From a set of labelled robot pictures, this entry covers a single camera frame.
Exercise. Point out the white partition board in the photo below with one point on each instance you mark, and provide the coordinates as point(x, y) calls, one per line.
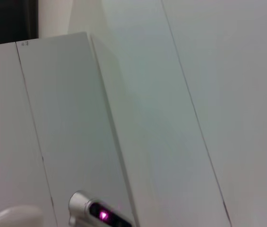
point(64, 106)

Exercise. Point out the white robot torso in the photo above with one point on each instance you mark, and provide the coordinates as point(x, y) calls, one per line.
point(12, 217)

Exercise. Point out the white robot head with camera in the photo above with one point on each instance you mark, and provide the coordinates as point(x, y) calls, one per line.
point(95, 210)

